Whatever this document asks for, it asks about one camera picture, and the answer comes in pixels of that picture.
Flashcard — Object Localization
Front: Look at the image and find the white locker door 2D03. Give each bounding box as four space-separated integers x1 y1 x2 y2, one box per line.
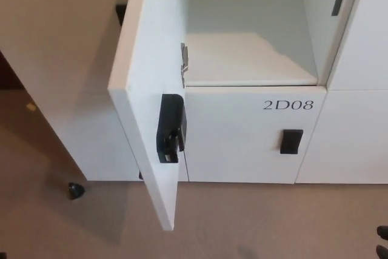
0 0 152 99

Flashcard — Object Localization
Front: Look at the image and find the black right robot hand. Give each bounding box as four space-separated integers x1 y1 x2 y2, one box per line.
375 225 388 259

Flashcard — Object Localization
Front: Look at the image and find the white locker door 2D04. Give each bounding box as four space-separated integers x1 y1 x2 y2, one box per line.
28 89 146 183

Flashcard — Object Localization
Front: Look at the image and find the white unlabelled low locker door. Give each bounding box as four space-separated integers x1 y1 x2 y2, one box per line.
295 89 388 186

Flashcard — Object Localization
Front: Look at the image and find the black rounded furniture foot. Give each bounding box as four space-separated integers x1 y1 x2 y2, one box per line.
67 181 86 201

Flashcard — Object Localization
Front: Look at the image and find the black handle of door 2D08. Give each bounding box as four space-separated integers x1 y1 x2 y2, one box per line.
279 129 304 155

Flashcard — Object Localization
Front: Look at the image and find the white locker cabinet unit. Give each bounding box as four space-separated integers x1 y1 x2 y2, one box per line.
0 0 388 186

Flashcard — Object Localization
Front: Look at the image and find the dark brown wooden panel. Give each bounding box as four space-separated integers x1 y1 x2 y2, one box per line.
0 51 24 90

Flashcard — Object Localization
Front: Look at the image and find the black lock box inside door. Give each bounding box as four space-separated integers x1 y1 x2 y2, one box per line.
155 93 187 164

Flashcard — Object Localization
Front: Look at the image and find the silver door hinge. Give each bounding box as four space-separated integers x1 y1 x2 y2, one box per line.
180 42 190 87

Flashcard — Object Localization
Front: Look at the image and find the white unlabelled tall locker door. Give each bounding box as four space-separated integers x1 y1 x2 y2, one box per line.
329 0 388 92

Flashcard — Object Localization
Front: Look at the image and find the black handle of door 2D03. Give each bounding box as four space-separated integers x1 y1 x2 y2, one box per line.
115 4 127 27

